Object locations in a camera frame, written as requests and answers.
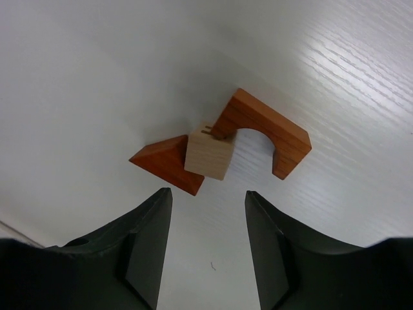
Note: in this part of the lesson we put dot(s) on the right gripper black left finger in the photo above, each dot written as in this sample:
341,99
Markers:
118,266

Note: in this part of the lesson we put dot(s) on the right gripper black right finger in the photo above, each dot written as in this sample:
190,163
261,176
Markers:
298,267

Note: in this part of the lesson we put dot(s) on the red-brown triangle wood block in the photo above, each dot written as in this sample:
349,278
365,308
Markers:
166,160

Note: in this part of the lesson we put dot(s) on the red-brown arch wood block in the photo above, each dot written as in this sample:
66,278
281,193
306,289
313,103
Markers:
244,111

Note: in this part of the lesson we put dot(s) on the short light wood block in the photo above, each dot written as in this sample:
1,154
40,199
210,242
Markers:
207,155

